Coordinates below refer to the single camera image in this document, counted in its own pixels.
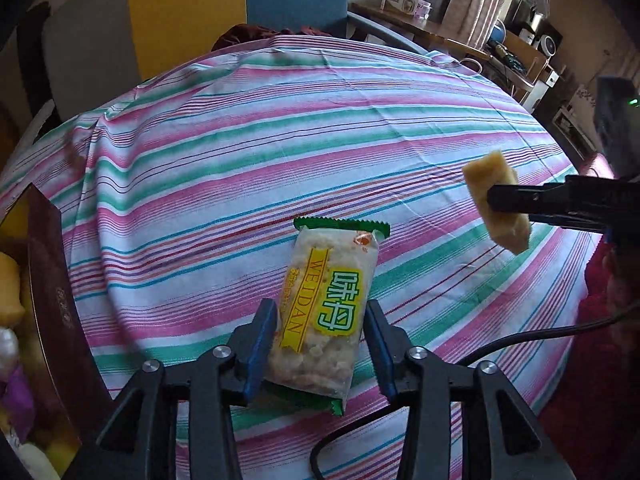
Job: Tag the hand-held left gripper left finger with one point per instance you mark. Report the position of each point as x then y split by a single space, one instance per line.
262 340

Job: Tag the wooden side desk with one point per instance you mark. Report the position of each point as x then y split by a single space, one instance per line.
435 35

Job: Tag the dark red cloth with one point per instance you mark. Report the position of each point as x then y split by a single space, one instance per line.
245 35

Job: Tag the pale lace curtain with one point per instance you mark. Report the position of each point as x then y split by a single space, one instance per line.
480 0

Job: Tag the white roll snack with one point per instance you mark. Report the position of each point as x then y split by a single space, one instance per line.
6 347

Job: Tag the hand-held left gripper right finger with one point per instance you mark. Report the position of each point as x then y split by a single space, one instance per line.
377 355

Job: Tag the striped tablecloth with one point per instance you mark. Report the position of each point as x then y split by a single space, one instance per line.
250 135

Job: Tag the gold square tin box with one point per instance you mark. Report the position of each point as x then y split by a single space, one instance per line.
50 260

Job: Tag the white round fan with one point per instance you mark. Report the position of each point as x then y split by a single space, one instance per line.
547 46

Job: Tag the purple snack packet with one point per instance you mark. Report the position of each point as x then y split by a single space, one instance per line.
20 395

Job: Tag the black speaker box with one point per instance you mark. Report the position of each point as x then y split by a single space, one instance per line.
517 12

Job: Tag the person's red garment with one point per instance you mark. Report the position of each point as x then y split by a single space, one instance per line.
595 285

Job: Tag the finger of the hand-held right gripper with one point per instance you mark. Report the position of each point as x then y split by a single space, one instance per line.
525 197

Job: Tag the green clear snack packet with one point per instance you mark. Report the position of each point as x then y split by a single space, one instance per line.
325 285

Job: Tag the small purple white box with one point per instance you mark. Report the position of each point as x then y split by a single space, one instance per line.
423 11

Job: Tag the grey yellow blue chair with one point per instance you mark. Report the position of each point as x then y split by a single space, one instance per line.
185 5

